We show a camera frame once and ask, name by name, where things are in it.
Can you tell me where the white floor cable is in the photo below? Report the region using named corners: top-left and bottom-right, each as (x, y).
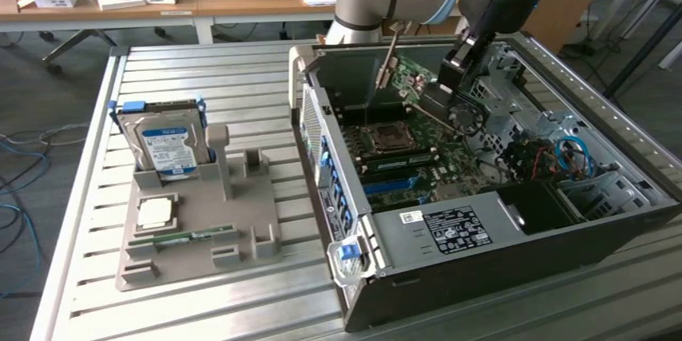
top-left (0, 123), bottom-right (91, 147)

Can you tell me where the silver CPU chip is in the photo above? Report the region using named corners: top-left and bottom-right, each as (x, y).
top-left (135, 196), bottom-right (176, 232)

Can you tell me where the green motherboard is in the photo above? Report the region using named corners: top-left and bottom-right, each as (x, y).
top-left (340, 107), bottom-right (505, 214)

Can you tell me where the hard disk with blue caddy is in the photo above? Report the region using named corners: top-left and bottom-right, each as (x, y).
top-left (108, 95), bottom-right (214, 182)

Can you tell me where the black and grey PC case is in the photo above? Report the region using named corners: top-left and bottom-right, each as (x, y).
top-left (287, 31), bottom-right (682, 334)

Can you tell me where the wooden cabinet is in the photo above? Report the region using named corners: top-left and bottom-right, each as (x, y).
top-left (488, 0), bottom-right (621, 55)

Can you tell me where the wooden desk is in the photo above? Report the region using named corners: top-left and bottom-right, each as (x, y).
top-left (0, 0), bottom-right (200, 45)
top-left (194, 0), bottom-right (343, 45)

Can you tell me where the grey plastic parts rack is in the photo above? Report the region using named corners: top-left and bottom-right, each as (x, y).
top-left (113, 124), bottom-right (283, 293)

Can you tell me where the grey power supply unit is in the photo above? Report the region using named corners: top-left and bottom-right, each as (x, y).
top-left (371, 191), bottom-right (527, 267)

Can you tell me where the silver disk bay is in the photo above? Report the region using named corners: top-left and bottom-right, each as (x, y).
top-left (558, 170), bottom-right (653, 223)

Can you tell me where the green graphics card black shroud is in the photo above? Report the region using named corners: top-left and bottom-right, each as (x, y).
top-left (372, 20), bottom-right (488, 138)

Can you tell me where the blue floor cable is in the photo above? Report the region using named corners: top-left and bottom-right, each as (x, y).
top-left (0, 133), bottom-right (51, 299)

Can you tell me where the CPU socket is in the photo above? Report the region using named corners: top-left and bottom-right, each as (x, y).
top-left (359, 121), bottom-right (423, 155)

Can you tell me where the blue case latch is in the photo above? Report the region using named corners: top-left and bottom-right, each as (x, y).
top-left (336, 238), bottom-right (362, 263)

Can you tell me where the red wire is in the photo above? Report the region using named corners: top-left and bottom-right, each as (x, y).
top-left (534, 145), bottom-right (562, 177)

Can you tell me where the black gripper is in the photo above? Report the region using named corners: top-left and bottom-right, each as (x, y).
top-left (458, 0), bottom-right (550, 53)

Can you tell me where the blue wire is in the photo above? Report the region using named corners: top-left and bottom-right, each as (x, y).
top-left (553, 136), bottom-right (599, 183)

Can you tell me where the long blue expansion slot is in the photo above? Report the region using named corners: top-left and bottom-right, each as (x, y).
top-left (363, 176), bottom-right (423, 197)

